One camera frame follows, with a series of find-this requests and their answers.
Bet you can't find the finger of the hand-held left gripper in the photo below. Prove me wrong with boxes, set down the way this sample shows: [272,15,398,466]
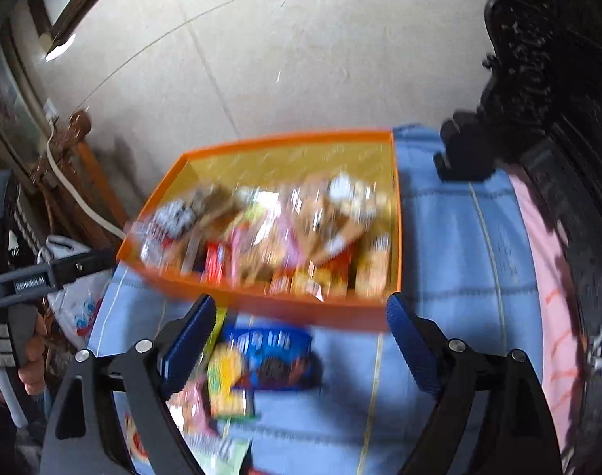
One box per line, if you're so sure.
[46,248,118,289]

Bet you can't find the small pink snack packet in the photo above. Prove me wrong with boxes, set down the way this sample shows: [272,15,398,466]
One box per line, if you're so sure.
[179,380,218,437]

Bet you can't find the white plastic bag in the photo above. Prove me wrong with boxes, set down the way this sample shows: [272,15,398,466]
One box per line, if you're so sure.
[36,236,114,353]

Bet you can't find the person's left hand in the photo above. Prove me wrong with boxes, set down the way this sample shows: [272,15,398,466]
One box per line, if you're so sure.
[0,314,48,397]

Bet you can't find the red white snack packet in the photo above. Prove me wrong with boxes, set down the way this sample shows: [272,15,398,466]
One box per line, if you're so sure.
[204,241,230,284]

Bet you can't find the pink packet of buns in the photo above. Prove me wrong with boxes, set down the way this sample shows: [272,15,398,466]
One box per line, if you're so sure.
[230,212,308,284]

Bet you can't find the red yellow snack packet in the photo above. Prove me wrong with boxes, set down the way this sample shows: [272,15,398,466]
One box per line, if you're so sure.
[290,247,357,298]

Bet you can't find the white cable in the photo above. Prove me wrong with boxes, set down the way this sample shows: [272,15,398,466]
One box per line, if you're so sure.
[46,137,126,239]

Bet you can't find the yellow biscuit packet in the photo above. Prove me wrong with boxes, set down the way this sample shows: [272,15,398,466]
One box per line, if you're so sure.
[354,234,393,296]

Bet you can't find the blue cookie packet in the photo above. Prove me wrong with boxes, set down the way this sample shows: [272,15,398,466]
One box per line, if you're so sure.
[222,325,322,393]

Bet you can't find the clear bag of white candies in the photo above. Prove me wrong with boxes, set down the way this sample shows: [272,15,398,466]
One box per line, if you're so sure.
[325,172,389,224]

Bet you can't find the orange cardboard box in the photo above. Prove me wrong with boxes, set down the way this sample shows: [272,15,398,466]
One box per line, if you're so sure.
[116,129,405,332]

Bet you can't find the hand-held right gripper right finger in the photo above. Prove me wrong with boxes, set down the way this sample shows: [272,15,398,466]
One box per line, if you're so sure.
[385,292,563,475]

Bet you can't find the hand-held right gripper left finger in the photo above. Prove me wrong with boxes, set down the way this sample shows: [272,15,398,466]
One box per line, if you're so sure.
[38,293,218,475]

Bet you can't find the black white patterned packet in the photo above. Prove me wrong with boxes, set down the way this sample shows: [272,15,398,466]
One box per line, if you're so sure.
[151,200,199,244]

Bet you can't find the brown wooden chair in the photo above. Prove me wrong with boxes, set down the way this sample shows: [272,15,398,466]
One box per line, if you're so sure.
[30,111,129,239]

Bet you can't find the light green snack packet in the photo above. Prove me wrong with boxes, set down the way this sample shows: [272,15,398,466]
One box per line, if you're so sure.
[201,436,253,475]

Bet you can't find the dark carved wooden furniture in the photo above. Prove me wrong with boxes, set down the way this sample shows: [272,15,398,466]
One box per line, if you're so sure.
[431,0,602,475]

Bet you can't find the framed picture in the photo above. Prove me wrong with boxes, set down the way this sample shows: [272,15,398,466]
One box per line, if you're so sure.
[0,48,50,180]

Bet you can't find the pink cloth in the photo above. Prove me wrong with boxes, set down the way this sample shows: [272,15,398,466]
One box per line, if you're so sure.
[507,167,593,457]

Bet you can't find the yellow green snack packet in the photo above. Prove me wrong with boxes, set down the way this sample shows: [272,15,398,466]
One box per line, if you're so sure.
[206,343,258,422]

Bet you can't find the clear bag of brown pastries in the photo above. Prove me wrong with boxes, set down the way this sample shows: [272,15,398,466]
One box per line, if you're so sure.
[295,178,372,264]

